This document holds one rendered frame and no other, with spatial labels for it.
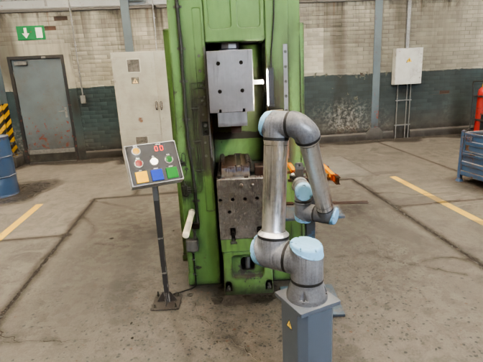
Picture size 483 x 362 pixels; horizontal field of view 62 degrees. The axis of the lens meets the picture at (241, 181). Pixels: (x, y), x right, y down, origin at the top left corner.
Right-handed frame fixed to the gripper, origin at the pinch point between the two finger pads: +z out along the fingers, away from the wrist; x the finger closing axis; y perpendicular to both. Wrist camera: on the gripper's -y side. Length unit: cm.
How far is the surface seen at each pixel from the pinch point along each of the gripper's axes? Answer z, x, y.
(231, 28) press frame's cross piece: 50, -37, -90
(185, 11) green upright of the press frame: 48, -66, -101
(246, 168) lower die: 37.5, -29.9, 4.4
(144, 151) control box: 21, -96, -13
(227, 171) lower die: 37, -43, 6
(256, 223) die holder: 32, -24, 43
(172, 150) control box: 28, -79, -12
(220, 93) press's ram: 36, -45, -48
